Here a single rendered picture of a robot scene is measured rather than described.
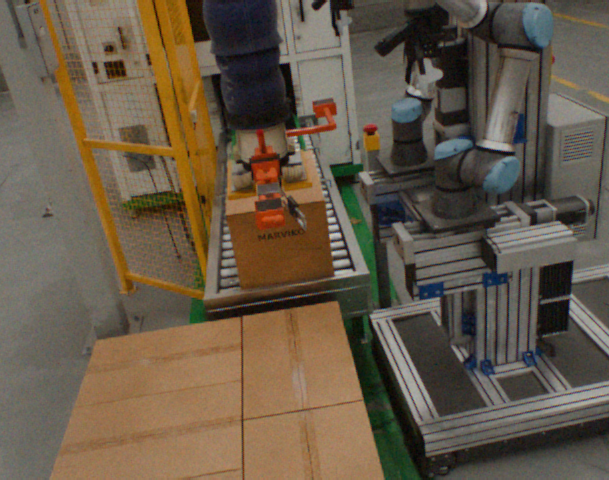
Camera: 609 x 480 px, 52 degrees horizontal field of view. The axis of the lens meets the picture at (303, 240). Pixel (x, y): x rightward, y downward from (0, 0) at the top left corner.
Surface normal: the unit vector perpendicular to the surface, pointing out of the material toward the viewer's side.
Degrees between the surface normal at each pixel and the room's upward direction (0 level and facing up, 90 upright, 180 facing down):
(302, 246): 90
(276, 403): 0
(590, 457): 0
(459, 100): 90
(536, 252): 90
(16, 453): 0
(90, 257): 90
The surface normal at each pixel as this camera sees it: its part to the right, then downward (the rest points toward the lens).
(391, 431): -0.13, -0.87
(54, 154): 0.09, 0.45
